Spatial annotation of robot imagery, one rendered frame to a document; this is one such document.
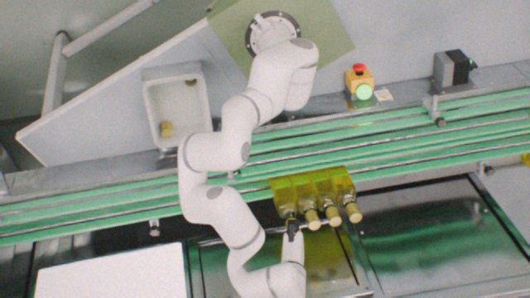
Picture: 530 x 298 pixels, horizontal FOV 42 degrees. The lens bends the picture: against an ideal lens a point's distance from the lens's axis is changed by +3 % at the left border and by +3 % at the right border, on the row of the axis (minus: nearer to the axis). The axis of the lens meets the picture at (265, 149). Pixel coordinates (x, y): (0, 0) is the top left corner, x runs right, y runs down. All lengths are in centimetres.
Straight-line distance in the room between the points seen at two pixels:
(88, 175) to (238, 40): 60
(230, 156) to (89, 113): 76
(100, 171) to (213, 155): 72
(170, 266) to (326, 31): 79
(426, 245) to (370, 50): 59
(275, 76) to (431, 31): 76
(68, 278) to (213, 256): 40
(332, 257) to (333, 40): 60
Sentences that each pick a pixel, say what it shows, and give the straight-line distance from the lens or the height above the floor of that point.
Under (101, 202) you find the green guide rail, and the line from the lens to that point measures 199.
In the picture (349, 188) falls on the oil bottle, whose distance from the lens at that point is 193.
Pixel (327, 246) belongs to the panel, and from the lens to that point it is 198.
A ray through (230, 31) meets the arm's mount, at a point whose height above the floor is 84.
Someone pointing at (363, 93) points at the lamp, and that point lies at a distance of 202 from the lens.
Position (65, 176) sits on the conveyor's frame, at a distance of 210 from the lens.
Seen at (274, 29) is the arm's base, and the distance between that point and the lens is 182.
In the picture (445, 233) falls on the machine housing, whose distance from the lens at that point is 208.
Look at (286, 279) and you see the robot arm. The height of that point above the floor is 144.
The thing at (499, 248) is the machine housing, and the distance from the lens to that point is 206.
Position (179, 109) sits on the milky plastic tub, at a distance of 204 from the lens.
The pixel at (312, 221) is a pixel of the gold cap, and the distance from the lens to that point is 184.
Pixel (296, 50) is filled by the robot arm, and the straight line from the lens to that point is 156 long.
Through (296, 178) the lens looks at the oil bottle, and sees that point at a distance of 197.
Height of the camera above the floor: 252
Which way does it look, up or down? 55 degrees down
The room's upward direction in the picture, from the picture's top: 163 degrees clockwise
